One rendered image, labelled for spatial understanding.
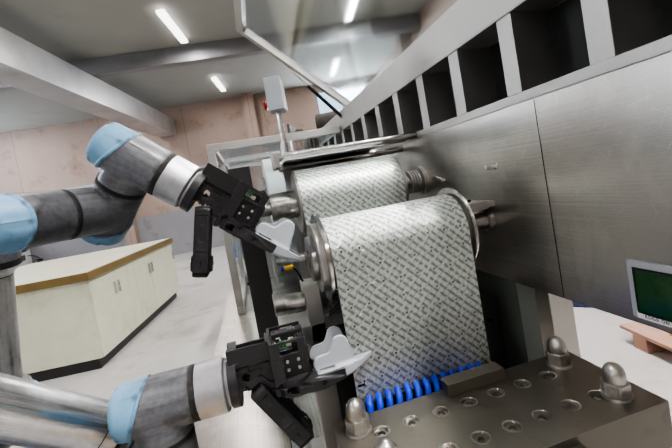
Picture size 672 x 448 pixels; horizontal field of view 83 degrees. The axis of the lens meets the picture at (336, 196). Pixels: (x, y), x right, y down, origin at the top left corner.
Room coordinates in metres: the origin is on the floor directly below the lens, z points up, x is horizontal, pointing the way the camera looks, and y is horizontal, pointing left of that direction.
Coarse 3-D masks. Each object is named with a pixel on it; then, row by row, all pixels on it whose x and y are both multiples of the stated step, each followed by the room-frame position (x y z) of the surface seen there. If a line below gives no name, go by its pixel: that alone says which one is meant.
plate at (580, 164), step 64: (640, 64) 0.40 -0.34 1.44; (448, 128) 0.79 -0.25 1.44; (512, 128) 0.61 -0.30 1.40; (576, 128) 0.49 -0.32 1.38; (640, 128) 0.41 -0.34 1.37; (512, 192) 0.63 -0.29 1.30; (576, 192) 0.51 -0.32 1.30; (640, 192) 0.42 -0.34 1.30; (512, 256) 0.66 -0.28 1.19; (576, 256) 0.52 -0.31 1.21; (640, 256) 0.43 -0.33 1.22; (640, 320) 0.44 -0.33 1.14
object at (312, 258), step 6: (306, 240) 0.62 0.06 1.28; (312, 240) 0.62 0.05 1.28; (306, 246) 0.63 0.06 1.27; (312, 246) 0.61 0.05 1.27; (306, 252) 0.65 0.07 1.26; (312, 252) 0.60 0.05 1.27; (312, 258) 0.60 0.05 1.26; (312, 264) 0.60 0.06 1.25; (318, 264) 0.60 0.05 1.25; (312, 270) 0.61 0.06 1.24; (318, 270) 0.60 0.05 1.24; (312, 276) 0.62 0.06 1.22; (318, 276) 0.61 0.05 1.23
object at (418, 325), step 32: (384, 288) 0.59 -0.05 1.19; (416, 288) 0.60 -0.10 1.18; (448, 288) 0.62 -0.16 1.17; (352, 320) 0.58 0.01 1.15; (384, 320) 0.59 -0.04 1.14; (416, 320) 0.60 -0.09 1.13; (448, 320) 0.61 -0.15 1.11; (480, 320) 0.63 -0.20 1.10; (384, 352) 0.59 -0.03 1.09; (416, 352) 0.60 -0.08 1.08; (448, 352) 0.61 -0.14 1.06; (480, 352) 0.62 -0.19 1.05; (384, 384) 0.59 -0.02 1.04
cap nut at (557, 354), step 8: (552, 336) 0.58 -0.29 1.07; (552, 344) 0.57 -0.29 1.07; (560, 344) 0.57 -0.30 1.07; (552, 352) 0.57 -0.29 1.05; (560, 352) 0.56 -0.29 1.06; (568, 352) 0.57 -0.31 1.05; (552, 360) 0.57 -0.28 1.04; (560, 360) 0.56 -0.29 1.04; (568, 360) 0.56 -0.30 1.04; (552, 368) 0.57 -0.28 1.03; (560, 368) 0.56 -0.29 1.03; (568, 368) 0.56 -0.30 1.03
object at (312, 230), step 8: (312, 224) 0.63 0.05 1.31; (312, 232) 0.61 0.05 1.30; (320, 240) 0.59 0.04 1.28; (320, 248) 0.58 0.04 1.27; (320, 256) 0.58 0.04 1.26; (320, 264) 0.58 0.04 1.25; (320, 272) 0.60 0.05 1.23; (328, 272) 0.58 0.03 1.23; (320, 280) 0.61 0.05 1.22; (328, 280) 0.59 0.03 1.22; (320, 288) 0.63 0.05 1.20; (328, 288) 0.60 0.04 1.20; (336, 288) 0.61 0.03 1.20
